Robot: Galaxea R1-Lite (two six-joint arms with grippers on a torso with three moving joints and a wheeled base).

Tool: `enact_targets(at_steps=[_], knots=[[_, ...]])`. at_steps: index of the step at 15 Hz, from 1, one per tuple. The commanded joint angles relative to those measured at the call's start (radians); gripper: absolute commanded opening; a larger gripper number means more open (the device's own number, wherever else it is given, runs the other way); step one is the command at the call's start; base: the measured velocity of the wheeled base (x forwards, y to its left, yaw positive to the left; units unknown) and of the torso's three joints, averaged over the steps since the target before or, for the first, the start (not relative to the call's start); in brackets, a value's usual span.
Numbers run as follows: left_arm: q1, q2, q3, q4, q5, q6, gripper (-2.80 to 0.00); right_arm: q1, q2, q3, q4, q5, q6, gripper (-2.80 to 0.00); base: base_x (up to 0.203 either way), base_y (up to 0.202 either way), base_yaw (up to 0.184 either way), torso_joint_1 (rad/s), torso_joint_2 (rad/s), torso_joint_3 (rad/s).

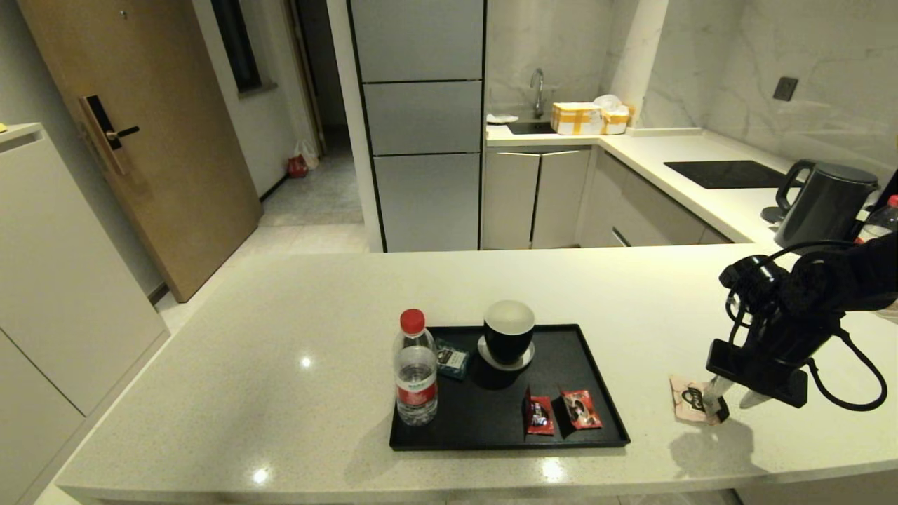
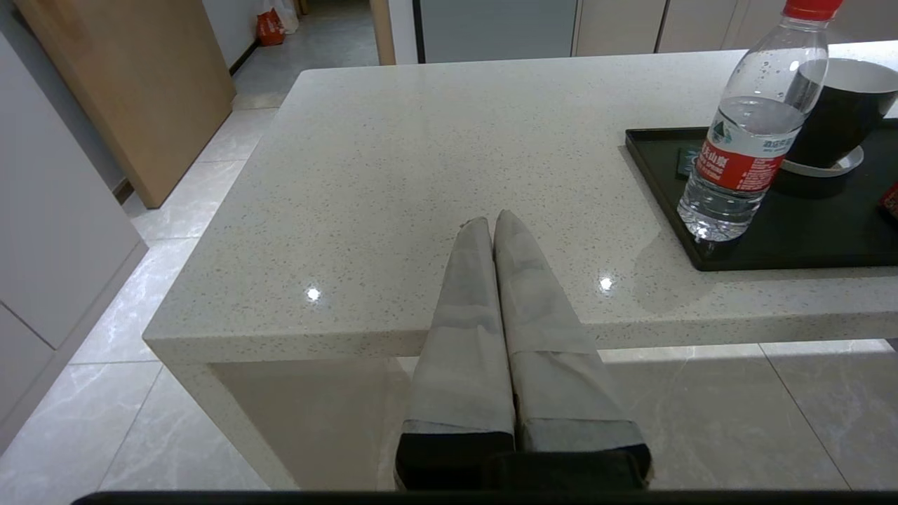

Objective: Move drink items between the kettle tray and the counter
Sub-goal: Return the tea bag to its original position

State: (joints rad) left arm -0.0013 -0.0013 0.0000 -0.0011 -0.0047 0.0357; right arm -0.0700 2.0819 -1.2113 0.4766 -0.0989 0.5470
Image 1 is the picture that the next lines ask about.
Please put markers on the dark wall socket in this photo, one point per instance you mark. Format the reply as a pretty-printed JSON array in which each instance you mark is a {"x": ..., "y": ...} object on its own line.
[{"x": 784, "y": 89}]

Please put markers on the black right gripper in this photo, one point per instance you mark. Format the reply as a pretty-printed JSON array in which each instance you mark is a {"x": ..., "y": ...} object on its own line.
[{"x": 772, "y": 358}]

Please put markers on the black gold door lock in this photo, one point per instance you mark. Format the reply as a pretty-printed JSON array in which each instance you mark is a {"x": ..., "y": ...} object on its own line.
[{"x": 105, "y": 133}]

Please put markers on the white carrier bag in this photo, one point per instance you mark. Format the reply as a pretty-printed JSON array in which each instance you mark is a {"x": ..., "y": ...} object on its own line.
[{"x": 309, "y": 156}]

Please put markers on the silver round saucer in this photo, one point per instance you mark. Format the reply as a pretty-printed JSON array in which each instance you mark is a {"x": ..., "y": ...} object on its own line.
[{"x": 519, "y": 365}]

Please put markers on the dark narrow window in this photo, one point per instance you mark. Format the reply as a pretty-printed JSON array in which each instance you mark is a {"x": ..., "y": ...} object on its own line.
[{"x": 237, "y": 45}]

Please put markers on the brown wooden door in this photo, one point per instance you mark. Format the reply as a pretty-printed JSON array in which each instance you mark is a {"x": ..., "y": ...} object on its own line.
[{"x": 168, "y": 161}]

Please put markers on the black rectangular serving tray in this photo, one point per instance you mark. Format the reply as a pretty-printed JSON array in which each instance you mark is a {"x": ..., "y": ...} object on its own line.
[{"x": 491, "y": 421}]

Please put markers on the black cup white inside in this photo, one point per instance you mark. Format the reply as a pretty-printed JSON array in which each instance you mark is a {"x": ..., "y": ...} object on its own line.
[{"x": 508, "y": 344}]

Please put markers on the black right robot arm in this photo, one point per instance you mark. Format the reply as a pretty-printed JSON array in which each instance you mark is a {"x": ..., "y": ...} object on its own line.
[{"x": 863, "y": 280}]

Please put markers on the clear water bottle red cap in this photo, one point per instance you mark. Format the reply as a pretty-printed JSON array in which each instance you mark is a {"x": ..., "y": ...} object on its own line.
[
  {"x": 417, "y": 393},
  {"x": 877, "y": 224}
]

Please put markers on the teal tea bag packet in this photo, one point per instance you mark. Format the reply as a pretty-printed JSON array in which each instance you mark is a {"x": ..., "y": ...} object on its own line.
[{"x": 452, "y": 361}]

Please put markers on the black electric kettle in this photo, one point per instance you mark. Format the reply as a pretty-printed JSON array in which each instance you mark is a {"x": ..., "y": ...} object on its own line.
[{"x": 824, "y": 210}]

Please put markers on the black induction cooktop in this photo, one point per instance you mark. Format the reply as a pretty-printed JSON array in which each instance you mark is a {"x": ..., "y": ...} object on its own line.
[{"x": 729, "y": 174}]

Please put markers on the red bag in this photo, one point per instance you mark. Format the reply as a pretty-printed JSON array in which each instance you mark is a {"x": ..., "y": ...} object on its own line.
[{"x": 297, "y": 168}]

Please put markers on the red snack packet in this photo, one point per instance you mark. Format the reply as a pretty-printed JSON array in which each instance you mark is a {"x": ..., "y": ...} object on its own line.
[
  {"x": 540, "y": 417},
  {"x": 582, "y": 410}
]

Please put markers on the grey cabinet door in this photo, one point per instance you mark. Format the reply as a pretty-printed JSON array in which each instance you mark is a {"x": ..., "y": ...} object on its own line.
[
  {"x": 561, "y": 200},
  {"x": 508, "y": 203}
]

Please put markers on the white cloth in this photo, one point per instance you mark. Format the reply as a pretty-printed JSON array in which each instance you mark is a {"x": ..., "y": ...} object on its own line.
[{"x": 501, "y": 119}]

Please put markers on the kitchen sink basin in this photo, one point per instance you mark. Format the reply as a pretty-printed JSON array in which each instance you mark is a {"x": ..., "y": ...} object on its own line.
[{"x": 530, "y": 128}]

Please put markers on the small cardboard box yellow tape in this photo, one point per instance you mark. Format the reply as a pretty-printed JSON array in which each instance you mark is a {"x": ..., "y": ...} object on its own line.
[{"x": 616, "y": 121}]

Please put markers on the white storage cabinet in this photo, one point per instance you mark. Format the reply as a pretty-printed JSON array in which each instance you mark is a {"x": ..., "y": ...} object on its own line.
[{"x": 63, "y": 294}]

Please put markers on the tall grey refrigerator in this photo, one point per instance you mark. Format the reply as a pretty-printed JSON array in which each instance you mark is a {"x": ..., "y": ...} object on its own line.
[{"x": 421, "y": 119}]

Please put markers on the brown box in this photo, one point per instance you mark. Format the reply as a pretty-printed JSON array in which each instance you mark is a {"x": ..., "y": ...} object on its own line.
[{"x": 888, "y": 315}]

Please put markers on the beige coffee sachet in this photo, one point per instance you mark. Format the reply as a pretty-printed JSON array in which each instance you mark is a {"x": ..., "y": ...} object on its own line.
[{"x": 684, "y": 403}]

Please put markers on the white plastic bag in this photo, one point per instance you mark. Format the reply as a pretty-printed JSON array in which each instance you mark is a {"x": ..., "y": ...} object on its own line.
[{"x": 607, "y": 102}]

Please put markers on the grey counter drawer cabinet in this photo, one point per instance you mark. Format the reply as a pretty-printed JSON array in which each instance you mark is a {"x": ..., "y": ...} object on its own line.
[{"x": 645, "y": 214}]

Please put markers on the chrome kitchen faucet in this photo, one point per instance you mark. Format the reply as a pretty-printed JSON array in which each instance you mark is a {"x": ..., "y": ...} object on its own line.
[{"x": 538, "y": 91}]

